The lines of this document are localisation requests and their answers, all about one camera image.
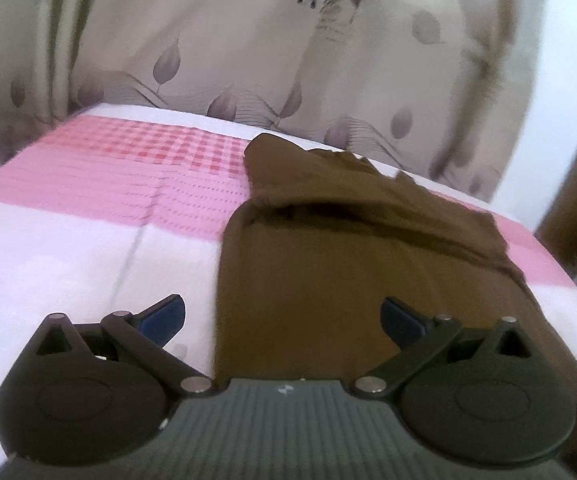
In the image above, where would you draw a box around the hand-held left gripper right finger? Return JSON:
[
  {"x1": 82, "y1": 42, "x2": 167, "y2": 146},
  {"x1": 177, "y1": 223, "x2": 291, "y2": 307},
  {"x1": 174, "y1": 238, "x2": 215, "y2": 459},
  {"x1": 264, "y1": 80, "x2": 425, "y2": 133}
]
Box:
[{"x1": 350, "y1": 297, "x2": 540, "y2": 401}]

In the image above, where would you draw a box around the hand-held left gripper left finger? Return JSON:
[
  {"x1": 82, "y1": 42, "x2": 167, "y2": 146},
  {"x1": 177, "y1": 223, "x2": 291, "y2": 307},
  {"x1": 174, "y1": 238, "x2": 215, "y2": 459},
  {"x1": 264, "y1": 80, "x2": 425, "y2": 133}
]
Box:
[{"x1": 33, "y1": 294, "x2": 215, "y2": 398}]

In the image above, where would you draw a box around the brown long-sleeve shirt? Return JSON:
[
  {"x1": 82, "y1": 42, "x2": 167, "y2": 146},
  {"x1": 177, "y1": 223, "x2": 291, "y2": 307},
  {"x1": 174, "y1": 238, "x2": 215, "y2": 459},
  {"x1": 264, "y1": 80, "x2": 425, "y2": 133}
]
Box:
[{"x1": 215, "y1": 133, "x2": 577, "y2": 466}]

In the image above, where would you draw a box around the pink and white checked sheet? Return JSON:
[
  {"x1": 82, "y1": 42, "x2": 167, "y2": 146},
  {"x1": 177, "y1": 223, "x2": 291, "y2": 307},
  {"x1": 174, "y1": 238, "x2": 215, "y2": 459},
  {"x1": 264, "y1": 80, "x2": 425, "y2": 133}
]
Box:
[{"x1": 0, "y1": 102, "x2": 577, "y2": 463}]

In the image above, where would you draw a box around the brown wooden door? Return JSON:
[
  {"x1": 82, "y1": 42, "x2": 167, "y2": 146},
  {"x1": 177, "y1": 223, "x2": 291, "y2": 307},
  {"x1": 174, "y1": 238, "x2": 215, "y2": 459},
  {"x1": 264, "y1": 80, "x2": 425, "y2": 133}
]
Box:
[{"x1": 535, "y1": 80, "x2": 577, "y2": 293}]

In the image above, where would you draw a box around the beige leaf-print curtain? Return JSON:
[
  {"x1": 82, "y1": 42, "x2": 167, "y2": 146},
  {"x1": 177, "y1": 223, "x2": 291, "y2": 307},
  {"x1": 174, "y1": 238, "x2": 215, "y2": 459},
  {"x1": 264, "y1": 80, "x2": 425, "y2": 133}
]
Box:
[{"x1": 0, "y1": 0, "x2": 544, "y2": 202}]

